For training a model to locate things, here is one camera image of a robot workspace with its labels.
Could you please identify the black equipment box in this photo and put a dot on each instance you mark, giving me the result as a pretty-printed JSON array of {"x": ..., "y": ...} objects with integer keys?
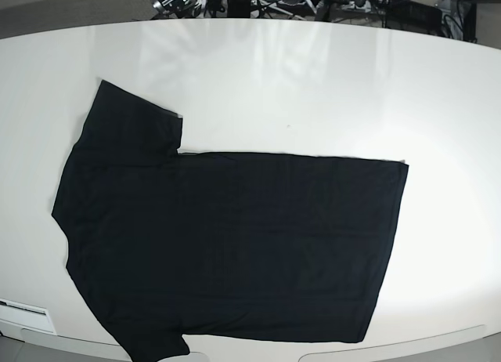
[{"x": 414, "y": 17}]

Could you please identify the black graphic T-shirt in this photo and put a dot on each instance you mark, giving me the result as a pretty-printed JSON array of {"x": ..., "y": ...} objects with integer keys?
[{"x": 270, "y": 247}]

